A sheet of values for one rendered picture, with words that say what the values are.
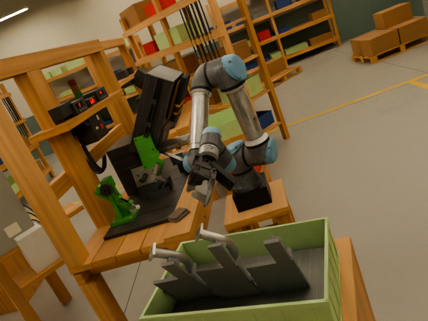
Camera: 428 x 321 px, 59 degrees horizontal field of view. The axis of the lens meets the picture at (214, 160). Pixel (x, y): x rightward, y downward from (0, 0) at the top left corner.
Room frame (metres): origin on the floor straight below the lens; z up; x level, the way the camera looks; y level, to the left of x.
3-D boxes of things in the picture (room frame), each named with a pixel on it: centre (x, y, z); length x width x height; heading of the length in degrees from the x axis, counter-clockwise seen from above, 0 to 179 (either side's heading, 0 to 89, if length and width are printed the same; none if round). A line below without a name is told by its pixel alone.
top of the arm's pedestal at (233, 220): (1.77, -0.11, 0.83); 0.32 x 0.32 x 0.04; 78
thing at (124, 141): (2.57, 0.51, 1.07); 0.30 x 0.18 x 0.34; 167
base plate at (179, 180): (2.43, 0.40, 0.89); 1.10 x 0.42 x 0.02; 167
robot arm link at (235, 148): (1.76, -0.12, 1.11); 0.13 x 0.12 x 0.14; 54
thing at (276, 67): (8.80, -1.98, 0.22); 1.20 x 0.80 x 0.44; 122
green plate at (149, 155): (2.35, 0.36, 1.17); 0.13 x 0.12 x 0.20; 167
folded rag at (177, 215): (1.82, 0.28, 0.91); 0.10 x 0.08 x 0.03; 127
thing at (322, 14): (10.44, -2.74, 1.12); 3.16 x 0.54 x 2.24; 82
